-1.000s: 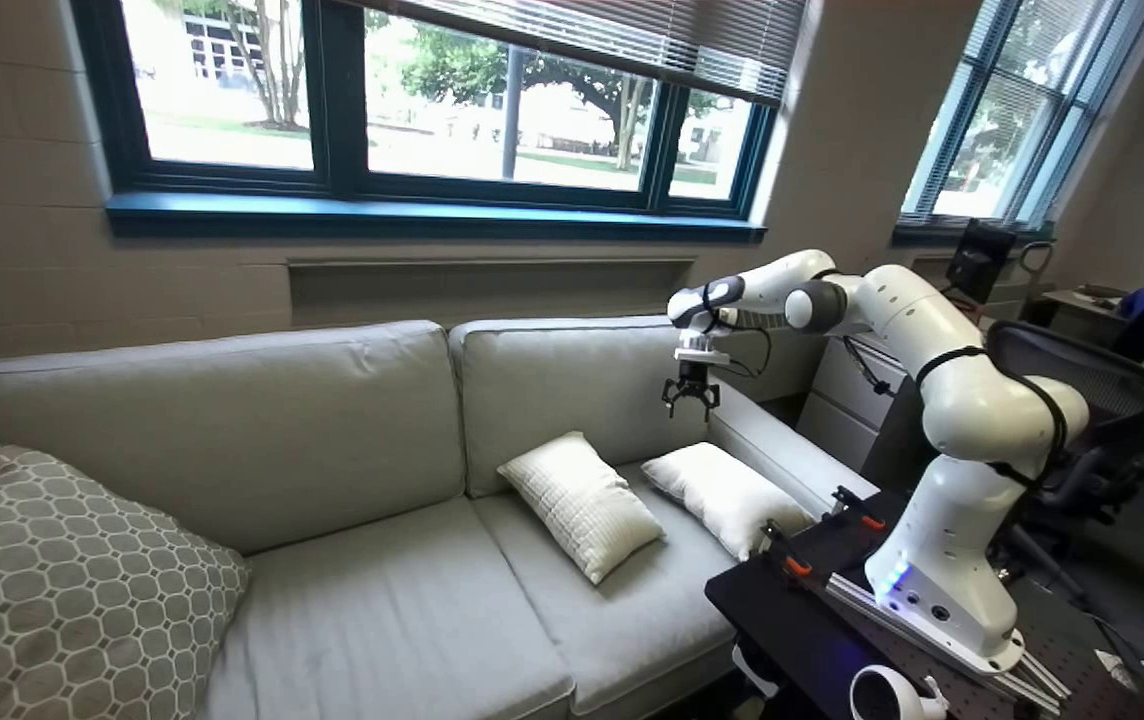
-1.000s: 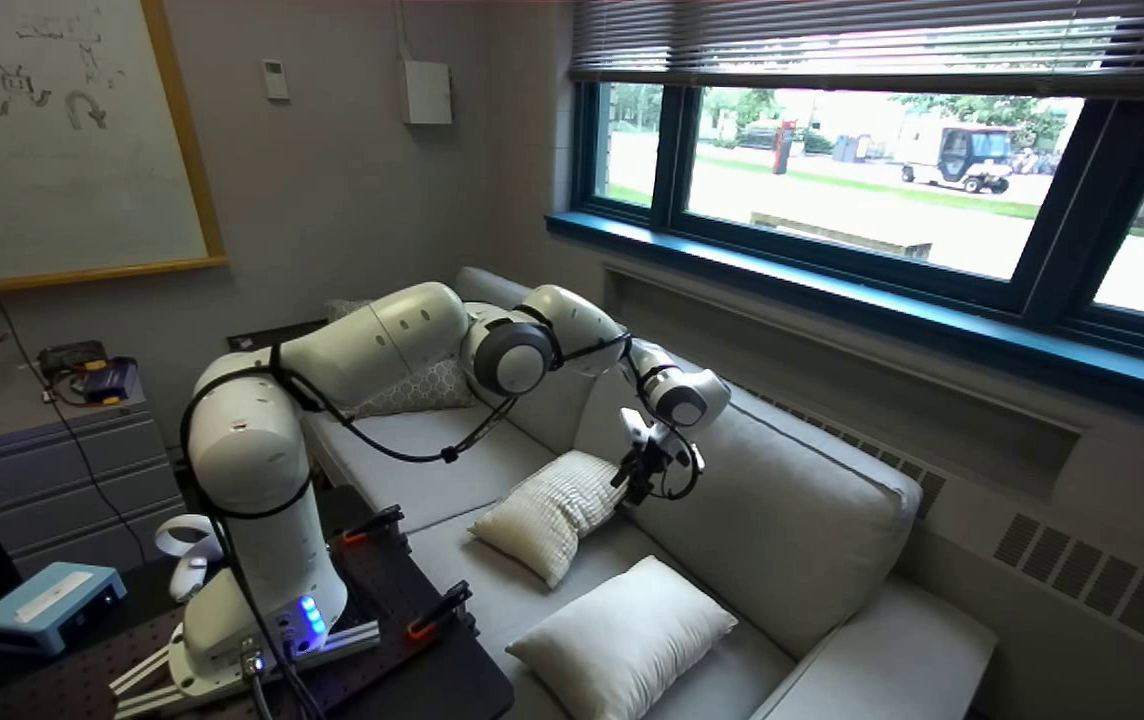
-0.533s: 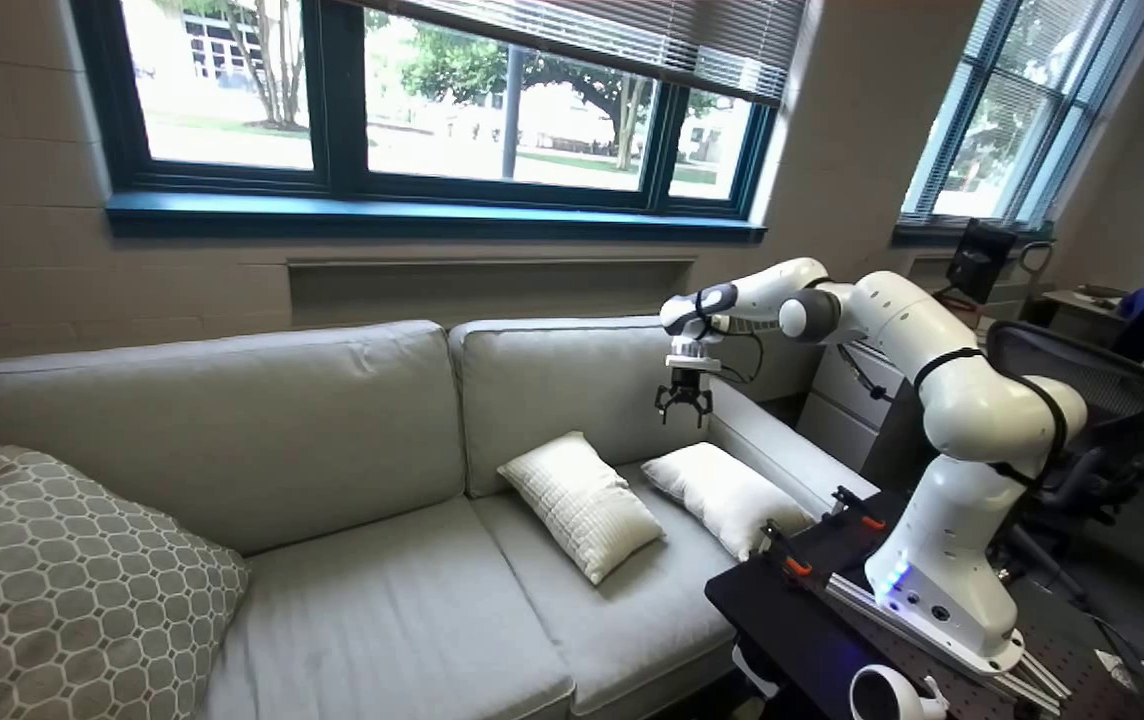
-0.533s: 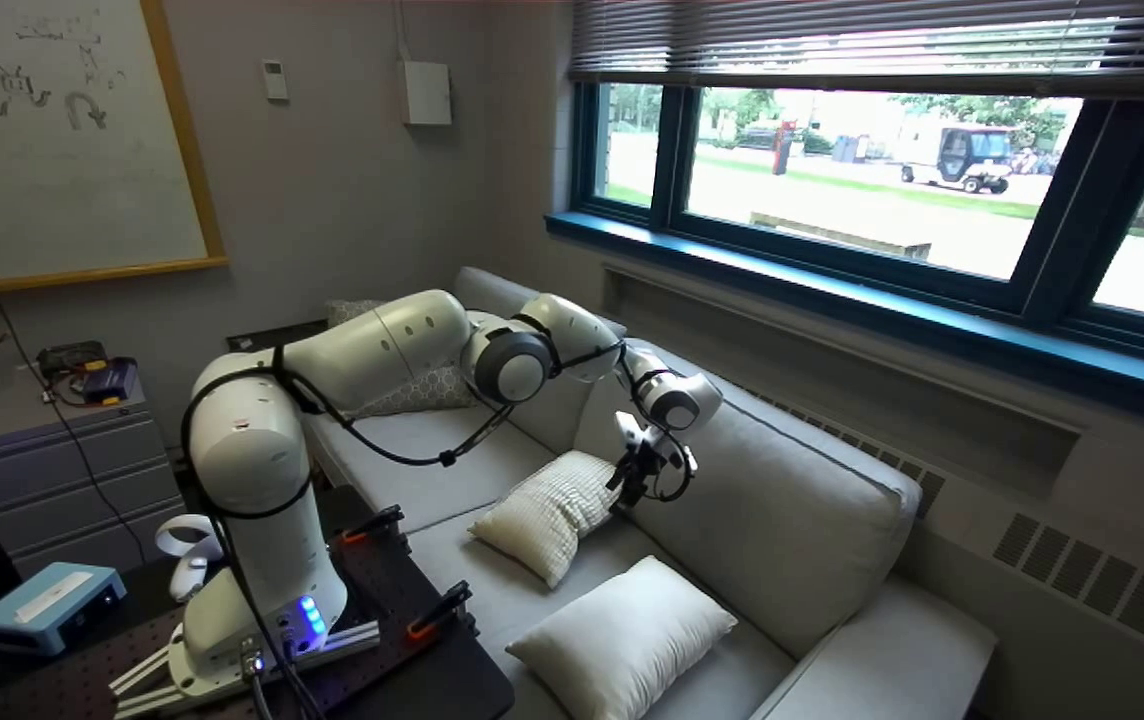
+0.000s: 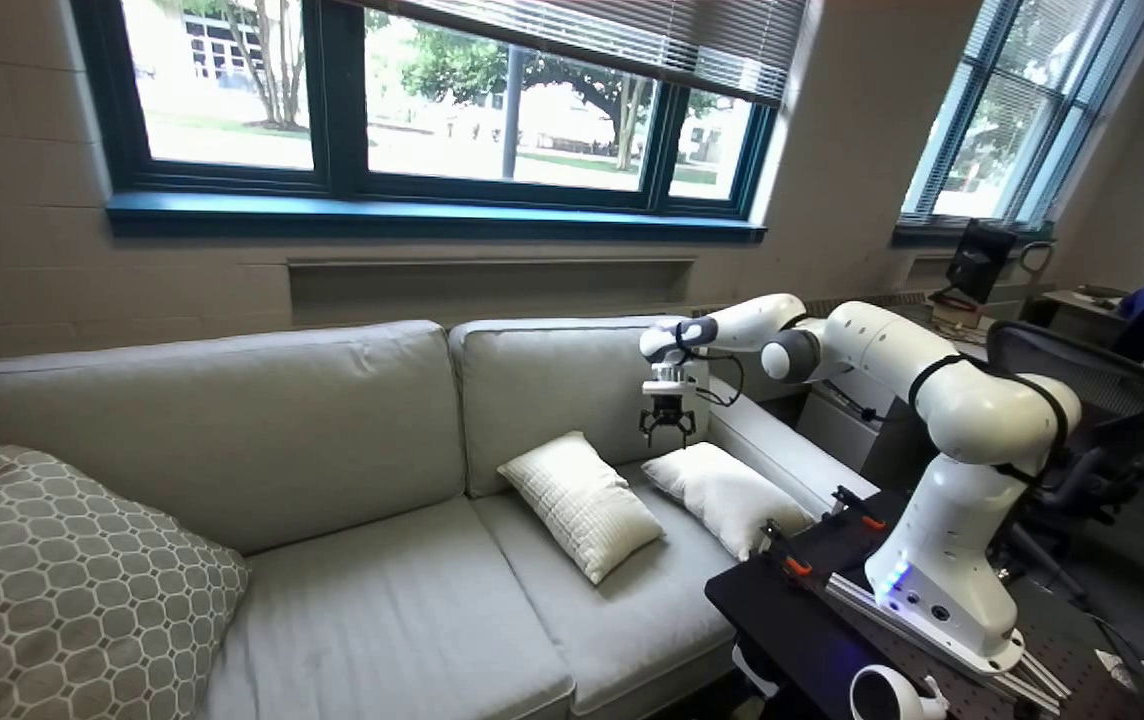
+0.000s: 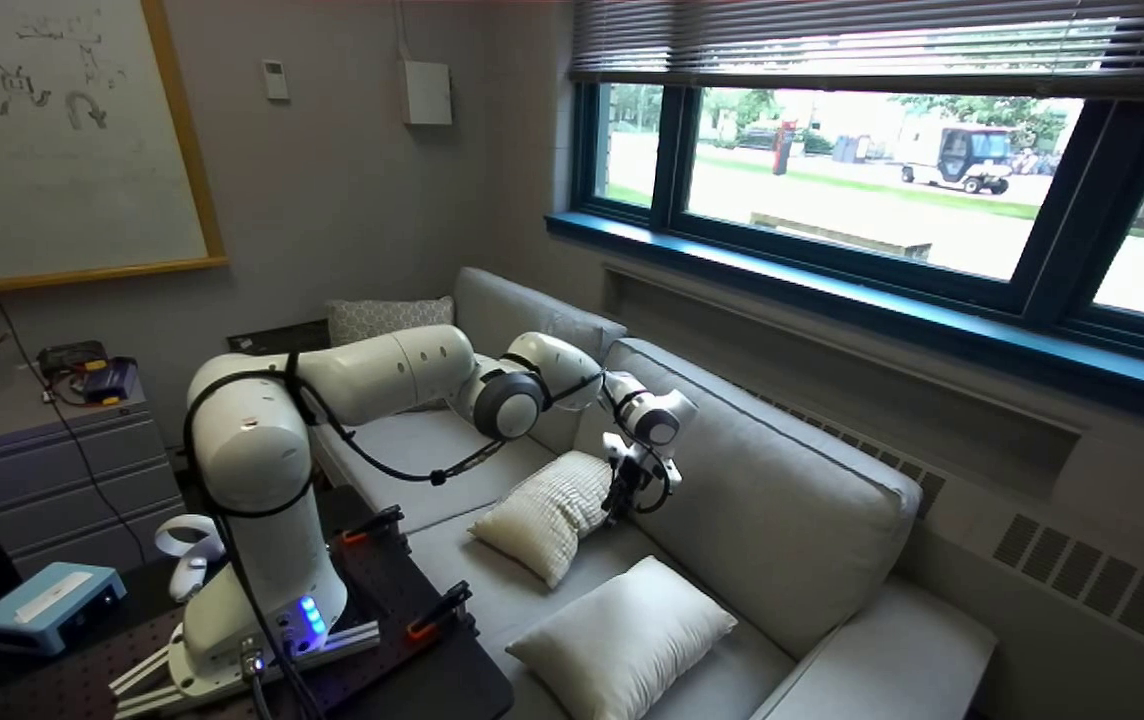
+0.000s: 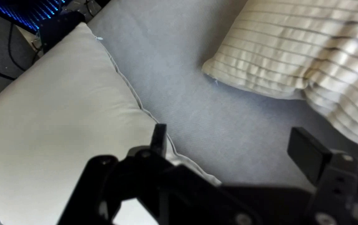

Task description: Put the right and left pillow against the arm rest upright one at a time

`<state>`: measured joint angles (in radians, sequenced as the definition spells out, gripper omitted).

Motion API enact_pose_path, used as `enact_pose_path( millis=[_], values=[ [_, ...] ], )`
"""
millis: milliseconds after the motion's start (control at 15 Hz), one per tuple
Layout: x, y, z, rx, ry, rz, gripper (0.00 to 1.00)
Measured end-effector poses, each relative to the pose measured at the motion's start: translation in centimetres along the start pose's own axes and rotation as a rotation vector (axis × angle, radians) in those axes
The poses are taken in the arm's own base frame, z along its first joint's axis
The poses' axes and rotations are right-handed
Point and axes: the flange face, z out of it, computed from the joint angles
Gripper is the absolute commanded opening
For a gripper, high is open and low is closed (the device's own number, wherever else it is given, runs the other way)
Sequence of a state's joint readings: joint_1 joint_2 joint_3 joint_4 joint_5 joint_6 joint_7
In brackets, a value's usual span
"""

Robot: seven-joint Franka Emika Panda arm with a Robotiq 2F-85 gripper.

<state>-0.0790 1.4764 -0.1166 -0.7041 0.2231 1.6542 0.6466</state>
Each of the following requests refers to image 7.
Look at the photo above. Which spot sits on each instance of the cream throw pillow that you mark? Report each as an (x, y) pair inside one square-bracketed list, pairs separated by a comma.
[(292, 46)]

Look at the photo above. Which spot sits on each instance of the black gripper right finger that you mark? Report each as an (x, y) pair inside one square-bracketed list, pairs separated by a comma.
[(311, 154)]

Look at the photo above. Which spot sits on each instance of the white throw pillow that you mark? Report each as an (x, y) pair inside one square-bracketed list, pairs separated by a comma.
[(42, 126)]

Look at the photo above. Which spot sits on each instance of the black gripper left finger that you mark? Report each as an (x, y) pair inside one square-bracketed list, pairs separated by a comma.
[(159, 142)]

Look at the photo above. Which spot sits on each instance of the grey fabric sofa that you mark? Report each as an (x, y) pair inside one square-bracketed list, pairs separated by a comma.
[(179, 83)]

